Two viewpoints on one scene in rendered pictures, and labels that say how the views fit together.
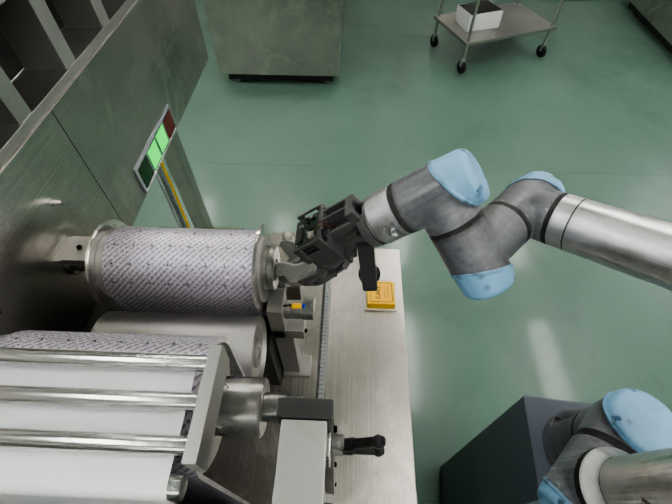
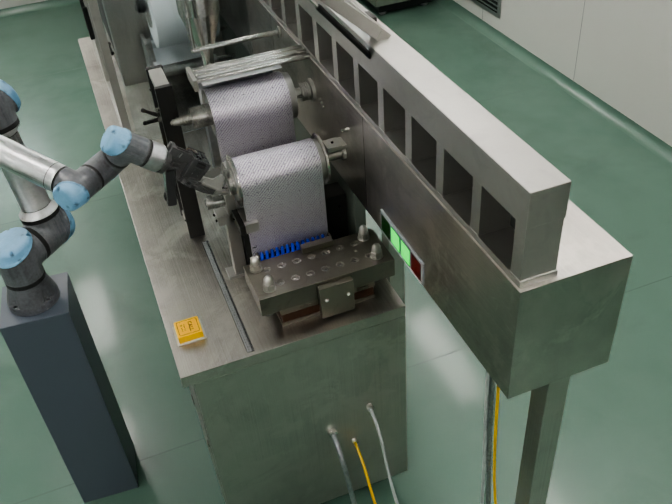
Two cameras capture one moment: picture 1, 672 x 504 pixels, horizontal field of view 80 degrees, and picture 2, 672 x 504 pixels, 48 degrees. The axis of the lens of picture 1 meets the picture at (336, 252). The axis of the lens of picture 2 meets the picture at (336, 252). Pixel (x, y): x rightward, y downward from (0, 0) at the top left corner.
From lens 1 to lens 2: 222 cm
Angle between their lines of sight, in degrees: 86
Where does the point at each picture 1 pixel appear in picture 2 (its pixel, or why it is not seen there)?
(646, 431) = (14, 234)
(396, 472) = (155, 253)
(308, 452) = (158, 81)
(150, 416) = (208, 75)
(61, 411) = (235, 69)
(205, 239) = (261, 155)
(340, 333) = (214, 299)
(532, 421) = (65, 301)
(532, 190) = (74, 174)
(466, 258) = not seen: hidden behind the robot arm
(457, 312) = not seen: outside the picture
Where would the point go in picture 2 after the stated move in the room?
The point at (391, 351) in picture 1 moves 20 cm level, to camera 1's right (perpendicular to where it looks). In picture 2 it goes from (170, 302) to (103, 324)
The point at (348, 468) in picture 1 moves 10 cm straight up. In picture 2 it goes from (184, 246) to (178, 221)
